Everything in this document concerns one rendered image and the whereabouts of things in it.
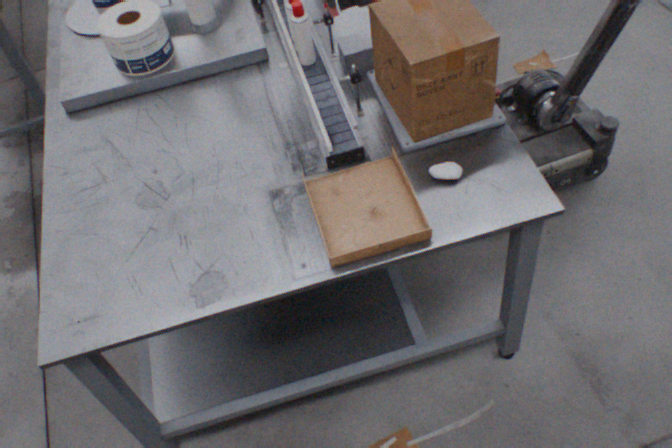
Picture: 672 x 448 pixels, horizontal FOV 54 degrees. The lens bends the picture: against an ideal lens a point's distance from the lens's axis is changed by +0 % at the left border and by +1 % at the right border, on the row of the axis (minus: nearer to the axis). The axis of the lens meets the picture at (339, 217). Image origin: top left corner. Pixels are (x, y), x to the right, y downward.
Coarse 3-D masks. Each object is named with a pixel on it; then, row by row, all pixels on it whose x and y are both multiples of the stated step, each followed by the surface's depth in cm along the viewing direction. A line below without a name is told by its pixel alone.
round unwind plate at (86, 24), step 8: (80, 0) 241; (88, 0) 240; (72, 8) 238; (80, 8) 237; (88, 8) 237; (72, 16) 234; (80, 16) 234; (88, 16) 233; (96, 16) 233; (72, 24) 231; (80, 24) 231; (88, 24) 230; (96, 24) 229; (80, 32) 227; (88, 32) 227; (96, 32) 226
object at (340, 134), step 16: (288, 32) 215; (320, 64) 203; (320, 80) 198; (320, 96) 193; (336, 96) 192; (320, 112) 189; (336, 112) 188; (336, 128) 184; (336, 144) 180; (352, 144) 179
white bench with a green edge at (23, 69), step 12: (0, 0) 269; (0, 12) 265; (0, 24) 273; (0, 36) 276; (12, 48) 281; (12, 60) 285; (24, 60) 290; (24, 72) 291; (24, 84) 295; (36, 84) 297; (36, 96) 301; (36, 120) 311; (0, 132) 309; (12, 132) 311
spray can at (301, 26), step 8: (296, 8) 188; (296, 16) 190; (304, 16) 191; (296, 24) 191; (304, 24) 191; (296, 32) 193; (304, 32) 193; (296, 40) 196; (304, 40) 195; (312, 40) 198; (304, 48) 197; (312, 48) 199; (304, 56) 200; (312, 56) 201; (304, 64) 202; (312, 64) 202
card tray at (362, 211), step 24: (360, 168) 179; (384, 168) 178; (312, 192) 176; (336, 192) 175; (360, 192) 174; (384, 192) 173; (408, 192) 172; (336, 216) 170; (360, 216) 169; (384, 216) 168; (408, 216) 167; (336, 240) 165; (360, 240) 164; (384, 240) 163; (408, 240) 160; (336, 264) 160
